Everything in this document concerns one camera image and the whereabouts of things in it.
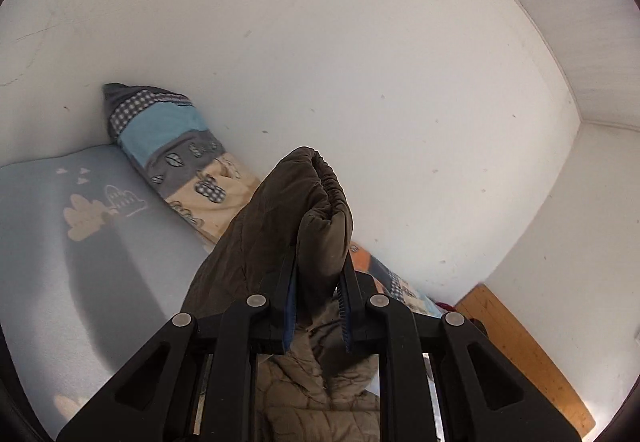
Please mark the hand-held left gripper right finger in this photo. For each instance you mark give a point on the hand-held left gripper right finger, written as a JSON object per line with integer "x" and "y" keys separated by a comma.
{"x": 345, "y": 317}

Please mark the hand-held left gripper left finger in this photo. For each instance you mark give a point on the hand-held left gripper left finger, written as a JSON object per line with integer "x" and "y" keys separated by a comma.
{"x": 288, "y": 317}

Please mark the light blue fleece blanket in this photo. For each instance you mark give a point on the light blue fleece blanket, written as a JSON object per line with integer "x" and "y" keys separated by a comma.
{"x": 75, "y": 297}

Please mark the dark red cloth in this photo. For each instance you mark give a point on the dark red cloth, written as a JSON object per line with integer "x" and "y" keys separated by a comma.
{"x": 444, "y": 307}

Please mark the patchwork patterned pillow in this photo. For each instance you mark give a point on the patchwork patterned pillow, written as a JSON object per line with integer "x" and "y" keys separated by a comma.
{"x": 165, "y": 137}

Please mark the olive quilted jacket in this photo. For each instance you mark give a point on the olive quilted jacket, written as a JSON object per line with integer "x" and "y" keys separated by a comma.
{"x": 280, "y": 222}

